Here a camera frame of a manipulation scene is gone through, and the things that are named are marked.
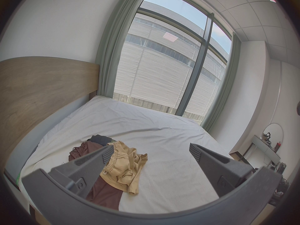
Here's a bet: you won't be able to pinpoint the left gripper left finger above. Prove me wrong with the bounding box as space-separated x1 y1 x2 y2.
49 145 115 199

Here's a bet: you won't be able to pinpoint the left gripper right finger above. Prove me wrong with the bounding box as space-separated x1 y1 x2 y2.
189 143 255 199

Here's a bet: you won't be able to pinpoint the tan shorts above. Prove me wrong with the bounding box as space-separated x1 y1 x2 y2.
100 140 148 195

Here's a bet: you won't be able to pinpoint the brown shorts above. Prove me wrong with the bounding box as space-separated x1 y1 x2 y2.
68 141 124 211

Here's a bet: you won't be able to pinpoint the black garment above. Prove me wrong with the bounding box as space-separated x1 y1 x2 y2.
87 135 112 147

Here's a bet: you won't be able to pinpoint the white dressing table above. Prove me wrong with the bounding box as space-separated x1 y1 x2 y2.
244 135 282 166

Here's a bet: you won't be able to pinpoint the round mirror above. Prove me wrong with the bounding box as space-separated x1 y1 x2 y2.
262 123 284 147

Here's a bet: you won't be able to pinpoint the grey-green curtain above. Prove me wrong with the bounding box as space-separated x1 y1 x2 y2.
95 0 151 100
200 33 242 133

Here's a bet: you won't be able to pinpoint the window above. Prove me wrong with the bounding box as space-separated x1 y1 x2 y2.
113 0 233 126

